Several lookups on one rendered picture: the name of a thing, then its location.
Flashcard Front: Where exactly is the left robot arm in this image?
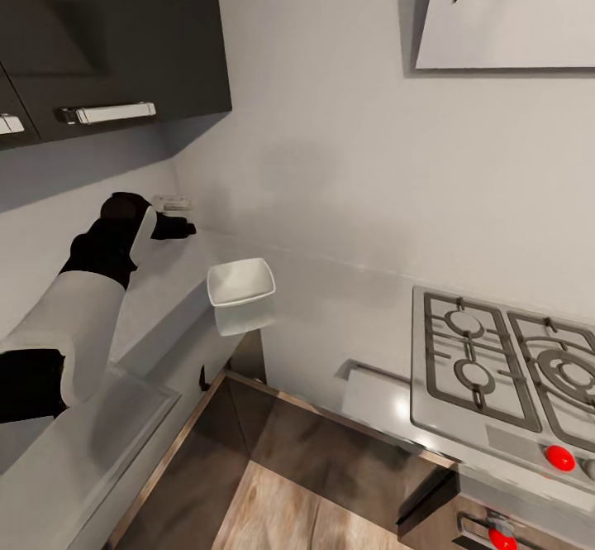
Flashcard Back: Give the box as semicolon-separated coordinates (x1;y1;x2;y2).
0;192;196;476

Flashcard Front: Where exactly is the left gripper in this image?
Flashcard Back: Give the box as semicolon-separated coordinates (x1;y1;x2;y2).
152;213;196;240

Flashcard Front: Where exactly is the bowl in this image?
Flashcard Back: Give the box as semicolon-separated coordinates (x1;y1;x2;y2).
207;258;277;308

